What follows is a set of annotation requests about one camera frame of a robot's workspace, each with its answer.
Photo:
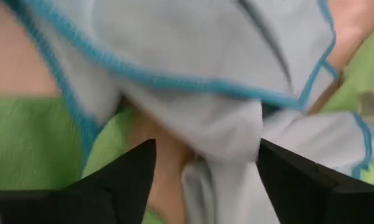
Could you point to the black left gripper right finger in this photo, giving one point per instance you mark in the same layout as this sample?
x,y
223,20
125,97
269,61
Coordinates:
x,y
323,202

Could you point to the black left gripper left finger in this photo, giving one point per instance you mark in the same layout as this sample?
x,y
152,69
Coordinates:
x,y
65,205

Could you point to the light blue microfiber towel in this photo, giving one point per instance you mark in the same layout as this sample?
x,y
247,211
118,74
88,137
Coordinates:
x,y
189,46

